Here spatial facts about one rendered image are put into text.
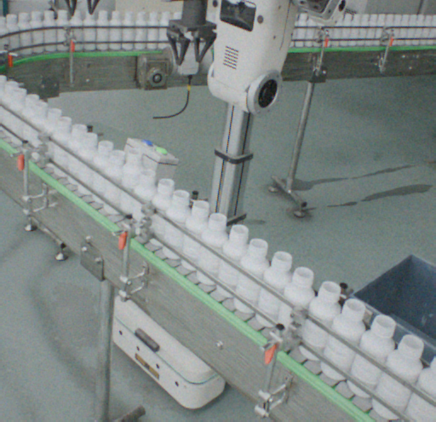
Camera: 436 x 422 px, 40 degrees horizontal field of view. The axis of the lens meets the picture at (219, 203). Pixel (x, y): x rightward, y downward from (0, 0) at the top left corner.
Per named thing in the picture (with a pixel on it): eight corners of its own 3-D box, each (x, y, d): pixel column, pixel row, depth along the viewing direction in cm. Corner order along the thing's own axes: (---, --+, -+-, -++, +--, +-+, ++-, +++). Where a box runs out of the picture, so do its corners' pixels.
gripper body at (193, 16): (217, 32, 143) (221, 0, 139) (185, 36, 137) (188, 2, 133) (198, 25, 147) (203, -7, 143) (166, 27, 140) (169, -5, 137)
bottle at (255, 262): (227, 301, 132) (238, 239, 124) (250, 294, 135) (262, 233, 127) (243, 318, 128) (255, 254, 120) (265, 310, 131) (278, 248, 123)
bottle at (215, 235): (204, 289, 135) (214, 228, 127) (191, 274, 139) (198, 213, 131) (226, 282, 138) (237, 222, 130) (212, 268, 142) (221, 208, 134)
